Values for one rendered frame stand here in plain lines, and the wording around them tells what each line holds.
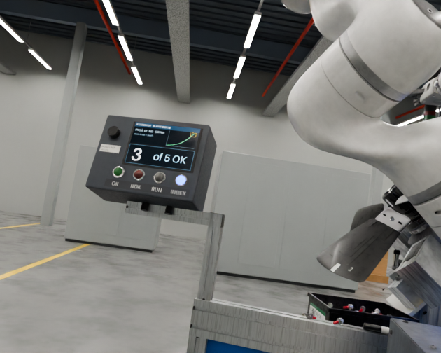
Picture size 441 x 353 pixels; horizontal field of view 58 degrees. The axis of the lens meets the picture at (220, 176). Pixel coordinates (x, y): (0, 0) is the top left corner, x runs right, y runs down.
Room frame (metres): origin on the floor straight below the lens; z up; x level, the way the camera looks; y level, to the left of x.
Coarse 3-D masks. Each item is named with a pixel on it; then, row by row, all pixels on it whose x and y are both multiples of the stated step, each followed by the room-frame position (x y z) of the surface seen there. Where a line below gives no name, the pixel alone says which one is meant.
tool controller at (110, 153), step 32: (128, 128) 0.93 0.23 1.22; (160, 128) 0.91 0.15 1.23; (192, 128) 0.90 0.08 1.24; (96, 160) 0.92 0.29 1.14; (160, 160) 0.89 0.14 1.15; (192, 160) 0.88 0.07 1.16; (96, 192) 0.93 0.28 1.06; (128, 192) 0.88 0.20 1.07; (160, 192) 0.87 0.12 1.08; (192, 192) 0.86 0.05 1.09
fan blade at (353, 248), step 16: (368, 224) 1.26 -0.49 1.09; (384, 224) 1.23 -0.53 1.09; (352, 240) 1.25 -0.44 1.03; (368, 240) 1.21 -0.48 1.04; (384, 240) 1.19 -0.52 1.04; (320, 256) 1.29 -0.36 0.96; (336, 256) 1.24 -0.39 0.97; (352, 256) 1.20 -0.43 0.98; (368, 256) 1.17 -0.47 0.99; (336, 272) 1.19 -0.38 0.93; (352, 272) 1.15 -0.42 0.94; (368, 272) 1.12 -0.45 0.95
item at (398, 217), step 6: (384, 210) 1.27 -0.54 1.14; (390, 210) 1.26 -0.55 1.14; (378, 216) 1.27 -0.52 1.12; (384, 216) 1.26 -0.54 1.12; (390, 216) 1.25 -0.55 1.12; (396, 216) 1.24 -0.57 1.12; (402, 216) 1.23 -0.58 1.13; (384, 222) 1.24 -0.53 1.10; (390, 222) 1.24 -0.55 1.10; (396, 222) 1.23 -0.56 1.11; (402, 222) 1.22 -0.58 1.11; (408, 222) 1.21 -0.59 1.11; (396, 228) 1.21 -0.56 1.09; (402, 228) 1.20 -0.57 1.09
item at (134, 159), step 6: (132, 144) 0.91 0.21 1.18; (138, 144) 0.91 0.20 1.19; (132, 150) 0.91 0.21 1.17; (138, 150) 0.90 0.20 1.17; (144, 150) 0.90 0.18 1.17; (126, 156) 0.91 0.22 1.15; (132, 156) 0.90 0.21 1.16; (138, 156) 0.90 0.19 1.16; (144, 156) 0.90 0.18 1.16; (126, 162) 0.90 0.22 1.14; (132, 162) 0.90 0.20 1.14; (138, 162) 0.90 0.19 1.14; (144, 162) 0.89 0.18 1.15
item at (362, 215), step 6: (378, 204) 1.41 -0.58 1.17; (360, 210) 1.54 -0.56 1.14; (366, 210) 1.49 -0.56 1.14; (372, 210) 1.44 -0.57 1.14; (378, 210) 1.40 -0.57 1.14; (354, 216) 1.59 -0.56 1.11; (360, 216) 1.52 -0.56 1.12; (366, 216) 1.47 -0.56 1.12; (372, 216) 1.43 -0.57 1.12; (354, 222) 1.56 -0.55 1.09; (360, 222) 1.50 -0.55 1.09
